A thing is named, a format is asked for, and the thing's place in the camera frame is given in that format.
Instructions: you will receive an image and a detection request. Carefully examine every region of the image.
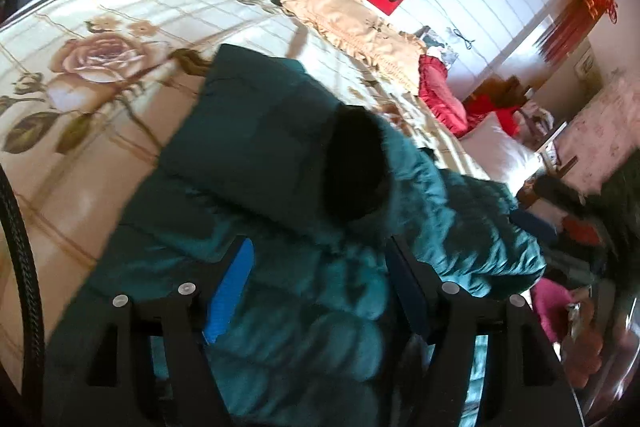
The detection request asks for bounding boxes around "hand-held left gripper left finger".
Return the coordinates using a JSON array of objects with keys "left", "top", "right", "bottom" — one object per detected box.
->
[{"left": 42, "top": 236, "right": 256, "bottom": 427}]

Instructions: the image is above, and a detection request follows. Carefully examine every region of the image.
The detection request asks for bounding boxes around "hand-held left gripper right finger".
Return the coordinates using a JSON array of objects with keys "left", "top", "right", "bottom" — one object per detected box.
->
[{"left": 385, "top": 236, "right": 583, "bottom": 427}]

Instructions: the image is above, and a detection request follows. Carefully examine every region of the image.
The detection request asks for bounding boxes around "dark green quilted jacket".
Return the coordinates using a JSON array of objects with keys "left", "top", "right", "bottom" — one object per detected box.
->
[{"left": 45, "top": 43, "right": 547, "bottom": 427}]

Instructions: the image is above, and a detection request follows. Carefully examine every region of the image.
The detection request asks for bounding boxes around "pink cloth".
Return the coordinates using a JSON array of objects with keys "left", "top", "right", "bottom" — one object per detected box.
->
[{"left": 530, "top": 279, "right": 576, "bottom": 343}]

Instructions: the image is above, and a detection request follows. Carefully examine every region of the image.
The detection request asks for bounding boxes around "white pillow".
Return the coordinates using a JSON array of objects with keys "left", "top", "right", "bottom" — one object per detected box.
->
[{"left": 460, "top": 112, "right": 543, "bottom": 198}]

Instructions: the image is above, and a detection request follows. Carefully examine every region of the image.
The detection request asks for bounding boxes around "cream floral plaid blanket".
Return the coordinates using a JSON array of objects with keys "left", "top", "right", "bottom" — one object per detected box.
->
[{"left": 0, "top": 0, "right": 493, "bottom": 408}]

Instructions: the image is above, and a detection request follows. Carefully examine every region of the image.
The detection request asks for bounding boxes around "red ruffled pillow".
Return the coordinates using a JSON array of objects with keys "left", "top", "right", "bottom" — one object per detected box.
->
[{"left": 417, "top": 55, "right": 483, "bottom": 138}]

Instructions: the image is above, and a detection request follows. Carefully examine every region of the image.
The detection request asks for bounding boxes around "yellow ruffled pillow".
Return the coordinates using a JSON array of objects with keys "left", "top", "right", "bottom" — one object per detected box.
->
[{"left": 280, "top": 0, "right": 428, "bottom": 95}]

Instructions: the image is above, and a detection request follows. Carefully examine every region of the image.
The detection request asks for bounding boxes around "black braided cable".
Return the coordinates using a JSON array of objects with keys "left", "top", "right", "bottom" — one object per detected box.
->
[{"left": 0, "top": 167, "right": 46, "bottom": 388}]

